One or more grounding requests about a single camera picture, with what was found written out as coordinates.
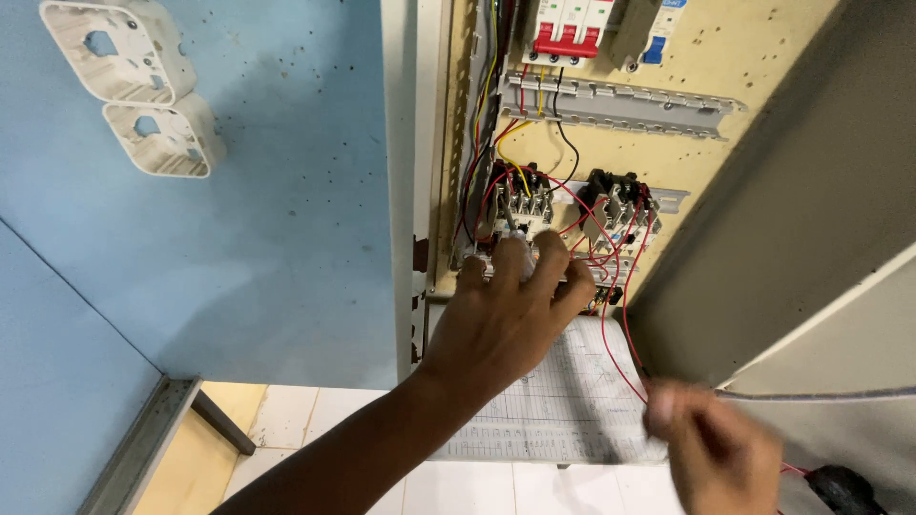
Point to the black terminal block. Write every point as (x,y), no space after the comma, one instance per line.
(607,297)

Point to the grey circuit breaker blue lever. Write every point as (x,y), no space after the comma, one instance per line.
(648,32)

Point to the person's left hand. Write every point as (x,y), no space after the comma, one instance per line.
(501,336)

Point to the white contactor black top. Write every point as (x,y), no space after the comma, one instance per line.
(619,214)
(526,204)

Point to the red three-pole circuit breaker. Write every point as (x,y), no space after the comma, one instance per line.
(567,32)

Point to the printed wiring diagram sheet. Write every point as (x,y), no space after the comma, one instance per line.
(565,415)

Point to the beige electrical panel cabinet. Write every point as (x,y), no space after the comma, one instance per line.
(715,64)

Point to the black round object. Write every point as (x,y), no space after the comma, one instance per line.
(848,492)

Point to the person's right hand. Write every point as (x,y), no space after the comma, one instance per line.
(723,458)

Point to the white surface mount box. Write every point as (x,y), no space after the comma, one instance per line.
(118,50)
(168,139)

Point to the grey cabinet door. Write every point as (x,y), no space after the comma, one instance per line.
(787,236)

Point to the grey metal channel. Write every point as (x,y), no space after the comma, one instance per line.
(136,450)

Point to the person's right fingers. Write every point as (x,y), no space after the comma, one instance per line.
(673,411)

